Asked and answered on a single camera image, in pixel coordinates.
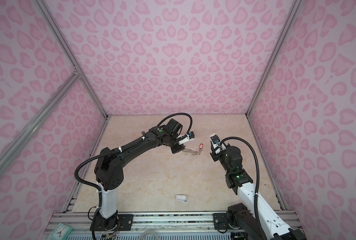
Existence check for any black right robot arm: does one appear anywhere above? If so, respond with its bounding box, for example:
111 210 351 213
211 143 306 240

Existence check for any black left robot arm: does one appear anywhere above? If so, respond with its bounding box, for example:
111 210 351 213
90 119 193 231

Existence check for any teal alarm clock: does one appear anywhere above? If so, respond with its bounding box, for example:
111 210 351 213
50 224 73 240

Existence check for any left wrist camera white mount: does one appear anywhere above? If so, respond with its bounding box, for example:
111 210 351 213
177 132 195 145

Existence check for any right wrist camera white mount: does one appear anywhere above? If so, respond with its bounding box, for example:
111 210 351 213
210 134 226 151

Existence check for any small white plastic object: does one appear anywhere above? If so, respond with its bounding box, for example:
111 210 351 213
176 195 188 202

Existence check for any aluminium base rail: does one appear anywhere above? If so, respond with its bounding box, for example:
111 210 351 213
39 210 306 240

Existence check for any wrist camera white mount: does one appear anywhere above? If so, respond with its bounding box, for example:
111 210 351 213
177 132 195 145
210 134 226 151

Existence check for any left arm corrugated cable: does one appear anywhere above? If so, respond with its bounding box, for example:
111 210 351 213
74 112 194 211

